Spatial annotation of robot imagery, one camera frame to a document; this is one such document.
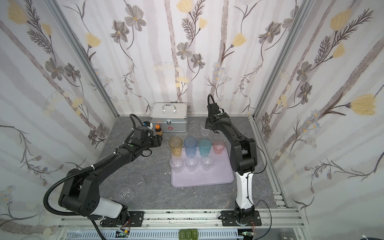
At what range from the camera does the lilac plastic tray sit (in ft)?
2.88

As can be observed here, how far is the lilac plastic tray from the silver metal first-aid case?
294 mm

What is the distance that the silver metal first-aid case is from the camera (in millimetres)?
1025
